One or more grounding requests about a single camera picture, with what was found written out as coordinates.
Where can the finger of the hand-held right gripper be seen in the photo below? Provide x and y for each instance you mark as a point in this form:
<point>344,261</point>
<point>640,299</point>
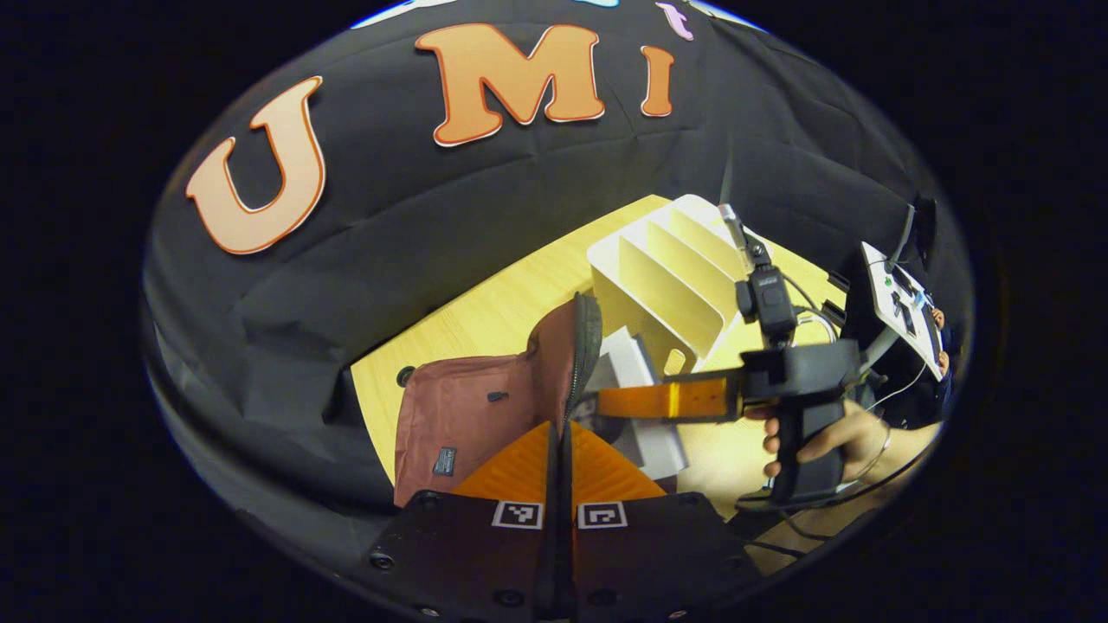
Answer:
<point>666,398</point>

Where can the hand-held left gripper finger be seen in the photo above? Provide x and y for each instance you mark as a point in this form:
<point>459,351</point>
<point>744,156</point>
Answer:
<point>571,562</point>
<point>550,562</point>

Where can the white book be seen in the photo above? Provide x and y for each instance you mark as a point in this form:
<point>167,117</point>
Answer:
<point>649,450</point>

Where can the white plastic bookshelf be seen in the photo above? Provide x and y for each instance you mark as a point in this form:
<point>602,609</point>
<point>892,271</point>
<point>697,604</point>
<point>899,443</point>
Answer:
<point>666,285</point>

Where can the maroon schoolbag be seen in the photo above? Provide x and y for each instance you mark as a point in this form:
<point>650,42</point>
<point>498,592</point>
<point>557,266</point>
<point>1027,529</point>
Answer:
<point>467,407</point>

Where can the white electronic device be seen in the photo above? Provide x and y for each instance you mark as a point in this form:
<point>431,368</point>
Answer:
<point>900,303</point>

